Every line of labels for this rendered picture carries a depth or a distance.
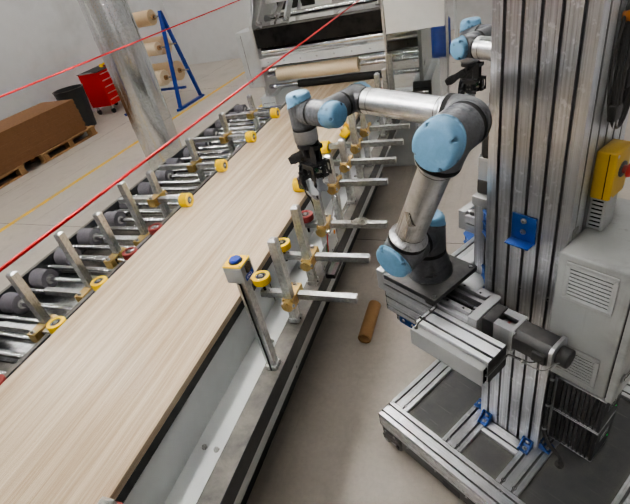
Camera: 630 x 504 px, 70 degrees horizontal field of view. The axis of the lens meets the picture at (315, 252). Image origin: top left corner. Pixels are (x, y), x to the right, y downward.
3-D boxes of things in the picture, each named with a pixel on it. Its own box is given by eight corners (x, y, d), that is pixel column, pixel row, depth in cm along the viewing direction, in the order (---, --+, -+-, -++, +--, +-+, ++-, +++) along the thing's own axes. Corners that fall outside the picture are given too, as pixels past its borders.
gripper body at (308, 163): (315, 184, 142) (307, 149, 135) (299, 178, 148) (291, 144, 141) (333, 174, 145) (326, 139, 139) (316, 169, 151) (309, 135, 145)
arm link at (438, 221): (454, 242, 147) (453, 206, 139) (431, 264, 140) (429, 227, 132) (422, 232, 155) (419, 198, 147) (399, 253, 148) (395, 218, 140)
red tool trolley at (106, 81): (135, 101, 939) (118, 61, 894) (114, 114, 881) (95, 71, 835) (116, 104, 953) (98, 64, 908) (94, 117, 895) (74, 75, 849)
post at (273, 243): (303, 324, 200) (277, 235, 173) (300, 330, 197) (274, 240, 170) (296, 324, 201) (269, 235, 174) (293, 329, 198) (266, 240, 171)
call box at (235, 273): (255, 272, 153) (249, 254, 149) (246, 286, 148) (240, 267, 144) (237, 272, 156) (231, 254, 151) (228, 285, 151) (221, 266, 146)
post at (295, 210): (320, 288, 219) (299, 203, 192) (318, 293, 216) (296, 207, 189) (313, 288, 220) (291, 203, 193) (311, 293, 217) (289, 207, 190)
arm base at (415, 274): (461, 267, 151) (461, 243, 146) (433, 290, 145) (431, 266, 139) (426, 251, 162) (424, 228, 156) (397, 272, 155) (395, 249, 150)
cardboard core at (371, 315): (380, 300, 288) (370, 334, 265) (381, 309, 292) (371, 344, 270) (367, 299, 290) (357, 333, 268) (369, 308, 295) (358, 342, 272)
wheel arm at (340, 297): (359, 300, 185) (357, 292, 183) (357, 305, 183) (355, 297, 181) (264, 293, 201) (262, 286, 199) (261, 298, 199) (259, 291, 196)
